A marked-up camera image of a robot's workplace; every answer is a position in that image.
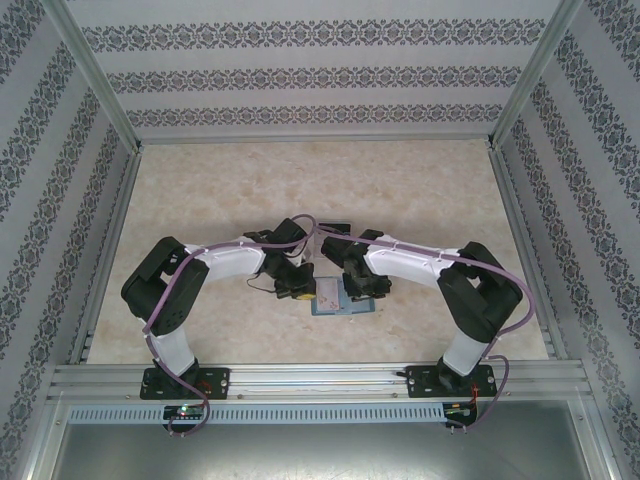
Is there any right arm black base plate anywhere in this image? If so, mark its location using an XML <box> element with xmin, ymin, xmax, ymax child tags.
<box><xmin>405</xmin><ymin>364</ymin><xmax>499</xmax><ymax>400</ymax></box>

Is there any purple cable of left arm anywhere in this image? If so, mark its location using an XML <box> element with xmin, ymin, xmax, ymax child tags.
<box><xmin>142</xmin><ymin>213</ymin><xmax>321</xmax><ymax>439</ymax></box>

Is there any aluminium side rail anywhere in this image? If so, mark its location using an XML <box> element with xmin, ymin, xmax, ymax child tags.
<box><xmin>487</xmin><ymin>144</ymin><xmax>571</xmax><ymax>361</ymax></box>
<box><xmin>67</xmin><ymin>147</ymin><xmax>146</xmax><ymax>365</ymax></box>

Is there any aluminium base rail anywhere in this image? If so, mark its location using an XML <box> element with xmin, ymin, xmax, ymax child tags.
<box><xmin>47</xmin><ymin>360</ymin><xmax>596</xmax><ymax>402</ymax></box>

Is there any slotted grey cable duct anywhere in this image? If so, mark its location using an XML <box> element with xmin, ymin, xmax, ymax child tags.
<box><xmin>67</xmin><ymin>402</ymin><xmax>447</xmax><ymax>424</ymax></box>

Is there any aluminium frame post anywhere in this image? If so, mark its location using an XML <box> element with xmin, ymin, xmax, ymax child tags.
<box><xmin>38</xmin><ymin>0</ymin><xmax>146</xmax><ymax>154</ymax></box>
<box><xmin>485</xmin><ymin>0</ymin><xmax>587</xmax><ymax>151</ymax></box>

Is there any teal card holder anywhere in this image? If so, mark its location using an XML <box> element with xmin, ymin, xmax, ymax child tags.
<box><xmin>310</xmin><ymin>277</ymin><xmax>376</xmax><ymax>318</ymax></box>

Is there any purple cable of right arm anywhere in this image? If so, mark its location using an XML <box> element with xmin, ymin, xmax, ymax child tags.
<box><xmin>314</xmin><ymin>225</ymin><xmax>534</xmax><ymax>434</ymax></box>

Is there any grey metal panel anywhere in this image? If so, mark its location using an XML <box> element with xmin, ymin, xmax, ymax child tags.
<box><xmin>29</xmin><ymin>399</ymin><xmax>619</xmax><ymax>480</ymax></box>

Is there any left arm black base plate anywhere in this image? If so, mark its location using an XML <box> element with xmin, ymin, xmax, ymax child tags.
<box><xmin>140</xmin><ymin>367</ymin><xmax>232</xmax><ymax>401</ymax></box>

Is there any pale card pink print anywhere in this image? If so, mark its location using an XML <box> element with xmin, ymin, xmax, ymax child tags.
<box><xmin>315</xmin><ymin>279</ymin><xmax>344</xmax><ymax>313</ymax></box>

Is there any thin black cable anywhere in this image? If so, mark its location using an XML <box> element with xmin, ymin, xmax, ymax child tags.
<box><xmin>246</xmin><ymin>276</ymin><xmax>277</xmax><ymax>297</ymax></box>

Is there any aluminium rear rail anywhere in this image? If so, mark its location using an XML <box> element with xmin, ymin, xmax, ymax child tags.
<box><xmin>137</xmin><ymin>133</ymin><xmax>494</xmax><ymax>147</ymax></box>

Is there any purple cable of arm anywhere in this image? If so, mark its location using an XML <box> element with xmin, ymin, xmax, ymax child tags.
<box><xmin>142</xmin><ymin>213</ymin><xmax>321</xmax><ymax>439</ymax></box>
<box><xmin>314</xmin><ymin>225</ymin><xmax>534</xmax><ymax>434</ymax></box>

